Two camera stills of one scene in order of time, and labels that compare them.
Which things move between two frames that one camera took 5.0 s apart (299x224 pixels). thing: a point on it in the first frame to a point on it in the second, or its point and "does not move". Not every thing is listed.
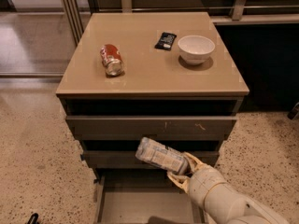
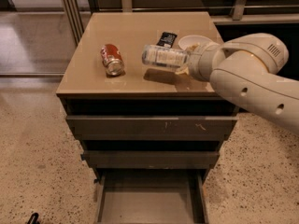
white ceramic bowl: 195,49 does not move
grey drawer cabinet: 167,77 does not move
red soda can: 112,60 does not move
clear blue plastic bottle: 154,153 to 166,56
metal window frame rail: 78,26 does not move
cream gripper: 204,185 to 196,63
